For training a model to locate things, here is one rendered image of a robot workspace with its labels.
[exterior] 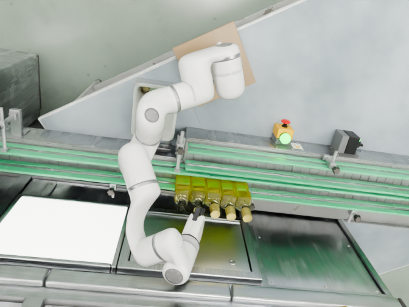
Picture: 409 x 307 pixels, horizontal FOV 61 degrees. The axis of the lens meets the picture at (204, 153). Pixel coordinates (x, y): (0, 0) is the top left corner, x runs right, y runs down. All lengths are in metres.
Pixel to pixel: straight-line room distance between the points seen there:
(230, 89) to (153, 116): 0.28
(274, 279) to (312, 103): 0.74
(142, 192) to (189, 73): 0.37
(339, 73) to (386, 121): 0.33
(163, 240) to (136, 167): 0.21
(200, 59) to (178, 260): 0.56
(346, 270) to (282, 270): 0.26
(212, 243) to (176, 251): 0.39
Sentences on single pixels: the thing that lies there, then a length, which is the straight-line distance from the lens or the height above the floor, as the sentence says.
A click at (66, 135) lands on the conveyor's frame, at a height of 0.79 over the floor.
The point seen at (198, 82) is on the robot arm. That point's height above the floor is 1.13.
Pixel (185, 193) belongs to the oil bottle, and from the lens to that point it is 1.26.
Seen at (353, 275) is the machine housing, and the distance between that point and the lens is 1.45.
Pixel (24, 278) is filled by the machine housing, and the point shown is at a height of 1.38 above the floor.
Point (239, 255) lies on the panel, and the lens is 1.27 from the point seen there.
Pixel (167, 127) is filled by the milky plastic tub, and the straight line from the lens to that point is 1.48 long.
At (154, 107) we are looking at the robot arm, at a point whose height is 1.21.
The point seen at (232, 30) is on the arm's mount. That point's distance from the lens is 1.39.
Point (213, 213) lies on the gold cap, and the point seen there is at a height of 1.16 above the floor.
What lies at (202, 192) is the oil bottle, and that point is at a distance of 1.27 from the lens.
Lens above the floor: 2.15
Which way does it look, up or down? 64 degrees down
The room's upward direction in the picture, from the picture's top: 174 degrees clockwise
